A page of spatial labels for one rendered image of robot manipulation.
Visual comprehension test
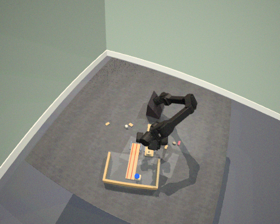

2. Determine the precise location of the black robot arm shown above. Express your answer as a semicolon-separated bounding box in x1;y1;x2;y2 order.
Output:
139;92;197;150

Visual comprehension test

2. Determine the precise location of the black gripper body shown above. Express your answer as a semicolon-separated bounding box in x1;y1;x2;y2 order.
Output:
136;132;168;145

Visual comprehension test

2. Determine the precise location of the tan open-top box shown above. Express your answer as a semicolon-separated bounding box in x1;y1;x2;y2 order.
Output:
102;151;160;190

